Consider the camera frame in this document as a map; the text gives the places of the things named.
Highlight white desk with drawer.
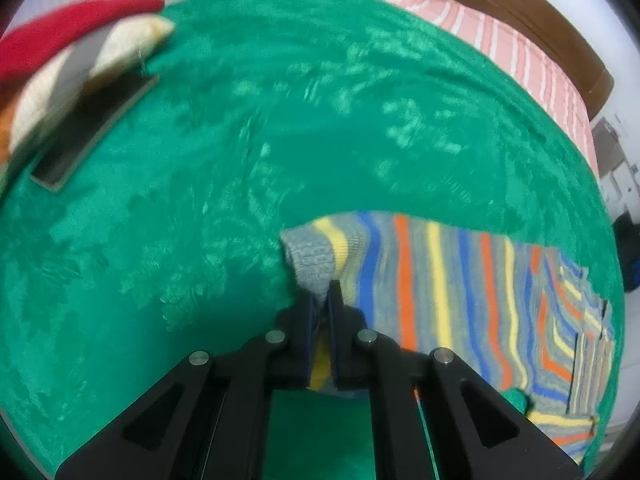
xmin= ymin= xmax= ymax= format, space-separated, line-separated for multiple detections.
xmin=592 ymin=117 xmax=639 ymax=204

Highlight striped knit sweater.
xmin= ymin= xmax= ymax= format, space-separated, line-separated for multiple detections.
xmin=280 ymin=211 xmax=616 ymax=462

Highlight pink striped bed sheet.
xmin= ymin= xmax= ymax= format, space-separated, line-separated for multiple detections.
xmin=383 ymin=0 xmax=599 ymax=174

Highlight dark tablet on bed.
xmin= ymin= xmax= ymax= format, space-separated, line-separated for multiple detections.
xmin=30 ymin=70 xmax=160 ymax=192

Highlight red folded garment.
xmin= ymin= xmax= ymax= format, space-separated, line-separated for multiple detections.
xmin=0 ymin=0 xmax=165 ymax=84

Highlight brown wooden headboard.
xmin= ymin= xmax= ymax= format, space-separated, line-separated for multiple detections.
xmin=347 ymin=0 xmax=615 ymax=122

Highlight green patterned bedspread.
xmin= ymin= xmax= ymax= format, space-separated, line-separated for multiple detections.
xmin=1 ymin=0 xmax=624 ymax=476

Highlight black clothes on chair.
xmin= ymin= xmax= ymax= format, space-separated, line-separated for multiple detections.
xmin=613 ymin=212 xmax=640 ymax=292

